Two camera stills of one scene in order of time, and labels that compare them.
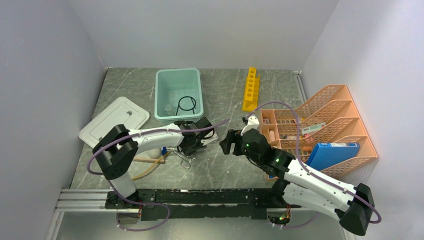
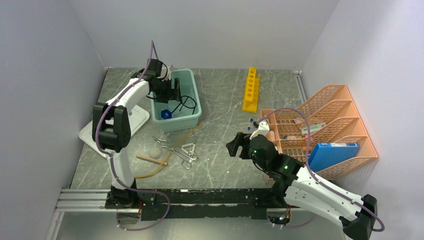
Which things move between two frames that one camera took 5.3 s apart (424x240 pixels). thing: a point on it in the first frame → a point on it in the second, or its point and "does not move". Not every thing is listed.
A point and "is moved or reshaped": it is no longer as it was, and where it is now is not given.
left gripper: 188,151 → 174,93
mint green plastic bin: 178,94 does not move
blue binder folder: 324,154 does not move
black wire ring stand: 194,102 is moved or reshaped
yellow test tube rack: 250,103 does not move
